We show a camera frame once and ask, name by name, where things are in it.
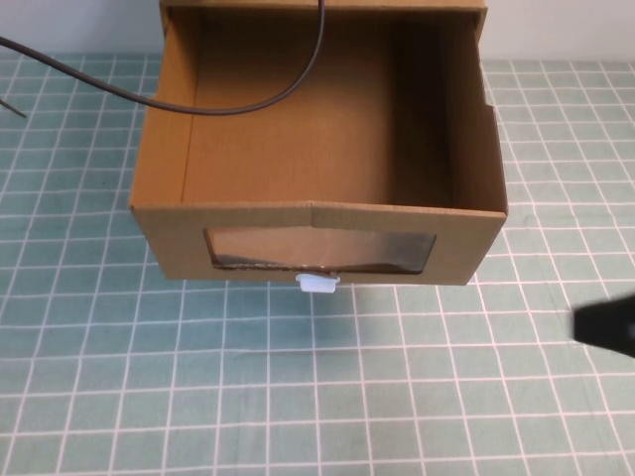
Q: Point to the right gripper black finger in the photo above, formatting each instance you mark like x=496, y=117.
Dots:
x=607, y=337
x=607, y=311

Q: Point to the cardboard shell with straight tape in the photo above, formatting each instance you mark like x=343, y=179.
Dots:
x=397, y=3

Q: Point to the green checkered tablecloth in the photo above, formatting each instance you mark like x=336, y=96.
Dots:
x=99, y=372

